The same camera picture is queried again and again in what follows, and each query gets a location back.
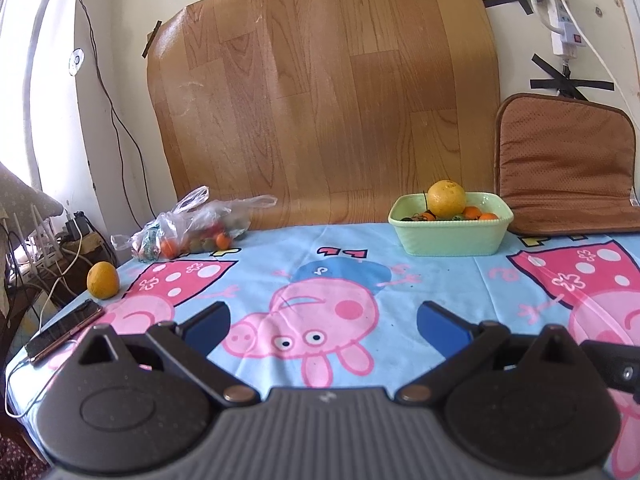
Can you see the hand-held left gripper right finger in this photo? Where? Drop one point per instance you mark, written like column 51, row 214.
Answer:
column 440, row 327

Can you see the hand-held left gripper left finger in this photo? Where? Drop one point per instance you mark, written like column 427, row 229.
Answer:
column 207, row 325

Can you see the light green plastic bowl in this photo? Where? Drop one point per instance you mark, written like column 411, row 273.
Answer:
column 450, row 240

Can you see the orange cherry tomato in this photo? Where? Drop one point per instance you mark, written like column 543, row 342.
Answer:
column 167, row 248
column 425, row 217
column 223, row 241

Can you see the orange tangerine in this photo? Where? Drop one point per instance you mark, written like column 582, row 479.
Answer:
column 470, row 212
column 489, row 216

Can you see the large yellow grapefruit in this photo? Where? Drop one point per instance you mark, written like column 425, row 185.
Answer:
column 446, row 200

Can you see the printed cartoon blanket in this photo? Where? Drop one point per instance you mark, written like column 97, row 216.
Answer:
column 390, row 290

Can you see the clear plastic bag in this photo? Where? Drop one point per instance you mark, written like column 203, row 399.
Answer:
column 200, row 225

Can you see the small yellow citrus fruit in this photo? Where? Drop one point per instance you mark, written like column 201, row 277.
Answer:
column 102, row 281

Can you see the smartphone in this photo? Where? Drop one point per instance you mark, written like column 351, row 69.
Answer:
column 65, row 331

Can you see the black charger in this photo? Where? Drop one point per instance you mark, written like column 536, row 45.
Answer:
column 77, row 227

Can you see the white router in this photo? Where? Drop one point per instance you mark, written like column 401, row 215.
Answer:
column 42, row 250

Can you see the brown seat cushion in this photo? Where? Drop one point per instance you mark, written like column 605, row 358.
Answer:
column 565, row 165

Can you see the grey patterned cloth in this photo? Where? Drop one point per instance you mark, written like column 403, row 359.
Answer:
column 22, row 192

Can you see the wood pattern vinyl sheet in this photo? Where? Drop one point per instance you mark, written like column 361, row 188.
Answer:
column 325, row 85

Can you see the black tape cross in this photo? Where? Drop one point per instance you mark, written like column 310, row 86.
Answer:
column 570, row 82

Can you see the white power strip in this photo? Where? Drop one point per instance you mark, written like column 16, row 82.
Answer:
column 564, row 25

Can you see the round white wall hook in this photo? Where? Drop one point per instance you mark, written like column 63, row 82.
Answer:
column 76, row 61

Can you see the white window frame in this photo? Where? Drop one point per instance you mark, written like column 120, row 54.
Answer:
column 629, row 5

